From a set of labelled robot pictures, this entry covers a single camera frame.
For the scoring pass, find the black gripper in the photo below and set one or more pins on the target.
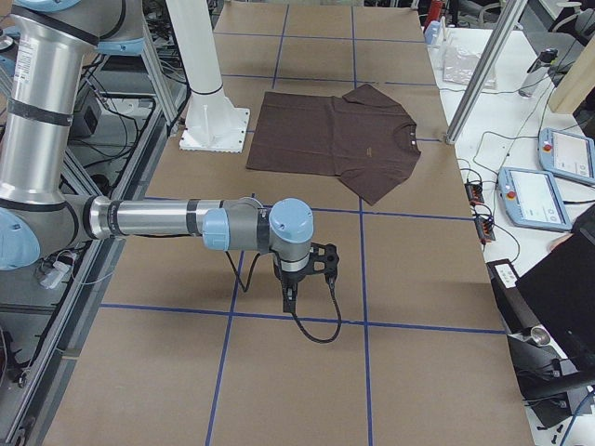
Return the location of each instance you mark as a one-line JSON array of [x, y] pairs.
[[289, 280]]

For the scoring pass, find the brown t-shirt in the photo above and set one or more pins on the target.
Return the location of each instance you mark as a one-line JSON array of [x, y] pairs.
[[364, 138]]

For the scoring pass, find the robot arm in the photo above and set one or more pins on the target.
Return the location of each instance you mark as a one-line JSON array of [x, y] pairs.
[[37, 219]]

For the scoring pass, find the orange terminal block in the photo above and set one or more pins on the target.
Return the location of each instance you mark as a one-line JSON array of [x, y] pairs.
[[484, 225], [474, 191]]

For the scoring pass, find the black box with label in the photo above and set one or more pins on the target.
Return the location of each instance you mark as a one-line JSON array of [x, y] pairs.
[[514, 310]]

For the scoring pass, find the white power strip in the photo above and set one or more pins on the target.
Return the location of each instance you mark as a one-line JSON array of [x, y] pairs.
[[56, 273]]

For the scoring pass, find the near teach pendant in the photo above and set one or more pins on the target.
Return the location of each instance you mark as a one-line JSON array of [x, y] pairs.
[[532, 199]]

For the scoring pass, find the teach pendant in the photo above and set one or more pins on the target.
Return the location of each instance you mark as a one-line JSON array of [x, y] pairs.
[[532, 199], [567, 155]]

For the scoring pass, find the black monitor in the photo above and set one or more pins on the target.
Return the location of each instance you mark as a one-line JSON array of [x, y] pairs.
[[559, 290]]

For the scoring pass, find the silver plastic bag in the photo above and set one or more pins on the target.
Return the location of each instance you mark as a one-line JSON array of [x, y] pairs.
[[459, 65]]

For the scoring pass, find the far teach pendant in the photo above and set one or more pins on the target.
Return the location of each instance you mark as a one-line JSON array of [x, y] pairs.
[[567, 155]]

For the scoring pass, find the red cylinder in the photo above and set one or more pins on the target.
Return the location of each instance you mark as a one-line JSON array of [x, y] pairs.
[[434, 11]]

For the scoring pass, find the metal water bottle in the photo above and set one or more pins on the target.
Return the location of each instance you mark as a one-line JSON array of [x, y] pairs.
[[537, 71]]

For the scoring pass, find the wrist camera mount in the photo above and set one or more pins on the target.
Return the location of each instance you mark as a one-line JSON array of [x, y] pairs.
[[323, 259]]

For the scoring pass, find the white pedestal column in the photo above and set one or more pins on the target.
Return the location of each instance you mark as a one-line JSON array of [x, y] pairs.
[[212, 123]]

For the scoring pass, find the aluminium frame post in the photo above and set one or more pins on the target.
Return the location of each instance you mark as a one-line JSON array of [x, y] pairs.
[[499, 36]]

